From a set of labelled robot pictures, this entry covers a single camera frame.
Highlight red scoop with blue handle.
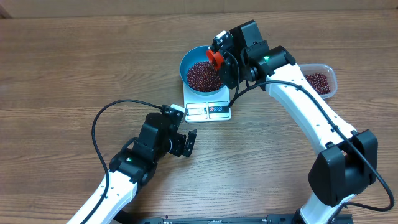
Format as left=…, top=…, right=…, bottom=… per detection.
left=206, top=49, right=224, bottom=70

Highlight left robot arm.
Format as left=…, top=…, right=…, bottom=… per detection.
left=68, top=107, right=197, bottom=223

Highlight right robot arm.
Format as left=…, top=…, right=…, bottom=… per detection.
left=206, top=20, right=378, bottom=223

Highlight red beans in bowl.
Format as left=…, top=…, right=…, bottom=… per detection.
left=187, top=62, right=223, bottom=92

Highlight blue metal bowl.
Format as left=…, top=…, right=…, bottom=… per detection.
left=180, top=46, right=225, bottom=92

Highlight white digital kitchen scale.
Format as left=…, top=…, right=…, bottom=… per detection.
left=183, top=85, right=232, bottom=123

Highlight red beans in container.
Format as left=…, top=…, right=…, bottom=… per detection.
left=305, top=73, right=331, bottom=95

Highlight clear plastic food container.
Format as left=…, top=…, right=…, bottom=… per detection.
left=300, top=64, right=338, bottom=99

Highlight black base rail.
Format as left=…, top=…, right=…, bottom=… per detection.
left=114, top=210, right=354, bottom=224

